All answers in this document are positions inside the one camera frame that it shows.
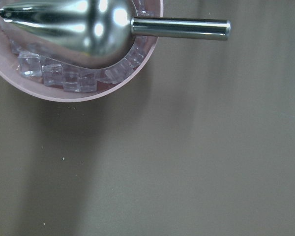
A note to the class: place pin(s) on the clear ice cubes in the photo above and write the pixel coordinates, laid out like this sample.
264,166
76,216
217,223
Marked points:
78,79

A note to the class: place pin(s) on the pink bowl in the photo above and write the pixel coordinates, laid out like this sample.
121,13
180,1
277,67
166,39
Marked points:
10,71

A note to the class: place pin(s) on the metal ice scoop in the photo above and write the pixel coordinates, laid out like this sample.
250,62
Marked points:
96,33

